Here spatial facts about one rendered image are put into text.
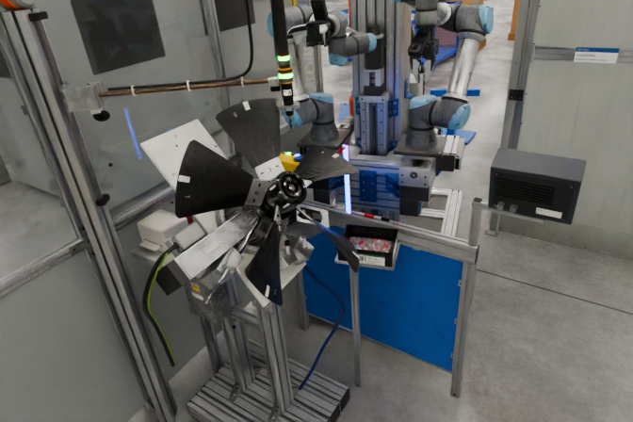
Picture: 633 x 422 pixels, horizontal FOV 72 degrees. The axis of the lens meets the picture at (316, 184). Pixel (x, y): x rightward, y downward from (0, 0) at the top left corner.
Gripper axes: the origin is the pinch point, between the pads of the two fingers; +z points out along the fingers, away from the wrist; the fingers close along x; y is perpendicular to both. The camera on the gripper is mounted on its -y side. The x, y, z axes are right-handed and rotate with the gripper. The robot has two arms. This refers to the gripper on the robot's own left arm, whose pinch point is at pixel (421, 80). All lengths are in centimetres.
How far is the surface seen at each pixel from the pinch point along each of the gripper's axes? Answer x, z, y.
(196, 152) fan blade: 37, 3, -81
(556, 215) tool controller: -53, 35, -18
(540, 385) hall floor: -61, 143, 8
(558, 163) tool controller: -51, 18, -15
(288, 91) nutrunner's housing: 24, -8, -52
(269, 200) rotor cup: 25, 24, -66
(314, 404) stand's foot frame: 24, 136, -57
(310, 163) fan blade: 28, 24, -37
